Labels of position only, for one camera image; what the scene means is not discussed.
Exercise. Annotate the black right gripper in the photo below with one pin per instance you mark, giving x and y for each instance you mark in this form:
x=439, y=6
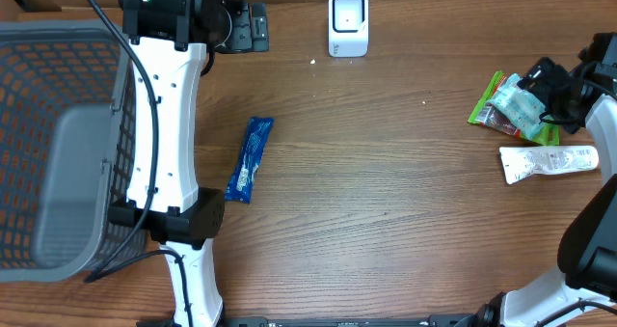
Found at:
x=544, y=89

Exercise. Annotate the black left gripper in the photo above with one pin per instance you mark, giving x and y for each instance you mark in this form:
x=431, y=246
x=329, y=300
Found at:
x=253, y=35

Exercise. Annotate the teal white snack packet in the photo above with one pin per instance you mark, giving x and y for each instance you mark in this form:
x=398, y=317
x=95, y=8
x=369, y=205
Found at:
x=522, y=108

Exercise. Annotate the green clear snack bag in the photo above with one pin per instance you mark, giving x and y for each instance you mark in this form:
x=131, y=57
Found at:
x=486, y=115

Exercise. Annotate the white conditioner tube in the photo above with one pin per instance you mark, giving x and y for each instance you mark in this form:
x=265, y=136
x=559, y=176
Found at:
x=520, y=163

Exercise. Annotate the blue snack bar wrapper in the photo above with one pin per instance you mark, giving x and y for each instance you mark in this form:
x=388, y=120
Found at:
x=241, y=182

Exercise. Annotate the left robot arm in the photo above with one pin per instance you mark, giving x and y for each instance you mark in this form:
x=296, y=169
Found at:
x=172, y=45

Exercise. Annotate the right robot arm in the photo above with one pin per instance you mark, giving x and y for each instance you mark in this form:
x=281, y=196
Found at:
x=584, y=277

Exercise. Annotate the white barcode scanner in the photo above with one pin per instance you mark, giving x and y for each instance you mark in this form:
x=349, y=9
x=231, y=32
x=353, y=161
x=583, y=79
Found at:
x=348, y=28

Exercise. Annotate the grey plastic mesh basket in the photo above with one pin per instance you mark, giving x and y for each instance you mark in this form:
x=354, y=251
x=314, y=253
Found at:
x=67, y=149

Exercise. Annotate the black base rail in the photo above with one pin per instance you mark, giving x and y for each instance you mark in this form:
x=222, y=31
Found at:
x=434, y=320

